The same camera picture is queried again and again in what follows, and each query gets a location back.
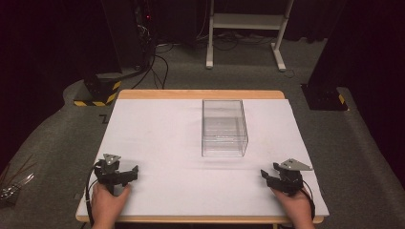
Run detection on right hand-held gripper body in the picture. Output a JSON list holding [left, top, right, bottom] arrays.
[[266, 157, 313, 196]]

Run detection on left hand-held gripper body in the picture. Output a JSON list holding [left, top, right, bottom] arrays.
[[94, 153, 129, 196]]

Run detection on person's left hand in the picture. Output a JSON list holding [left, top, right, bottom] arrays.
[[91, 182, 132, 229]]

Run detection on person's right hand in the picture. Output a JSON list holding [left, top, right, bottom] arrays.
[[270, 187, 316, 229]]

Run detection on white table mat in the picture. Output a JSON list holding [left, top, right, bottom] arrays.
[[76, 98, 330, 219]]

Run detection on clear plastic box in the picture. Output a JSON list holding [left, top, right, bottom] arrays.
[[201, 98, 249, 158]]

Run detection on black yellow striped stand base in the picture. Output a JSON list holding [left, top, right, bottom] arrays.
[[74, 72, 123, 108]]

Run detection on metal tongs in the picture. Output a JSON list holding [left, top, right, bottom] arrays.
[[0, 172, 35, 200]]

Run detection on wooden table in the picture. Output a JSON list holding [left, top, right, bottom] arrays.
[[75, 89, 325, 225]]

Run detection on black equipment tower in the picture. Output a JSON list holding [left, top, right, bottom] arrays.
[[100, 0, 158, 74]]

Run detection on white metal stand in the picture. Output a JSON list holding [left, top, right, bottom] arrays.
[[205, 0, 295, 73]]

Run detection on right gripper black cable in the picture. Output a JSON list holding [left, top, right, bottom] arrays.
[[298, 179, 317, 221]]

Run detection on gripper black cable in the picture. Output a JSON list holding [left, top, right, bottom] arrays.
[[84, 160, 103, 227], [298, 179, 317, 221]]

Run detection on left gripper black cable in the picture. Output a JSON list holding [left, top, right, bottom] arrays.
[[84, 160, 103, 227]]

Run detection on black floor cables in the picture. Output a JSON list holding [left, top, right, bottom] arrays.
[[131, 41, 175, 91]]

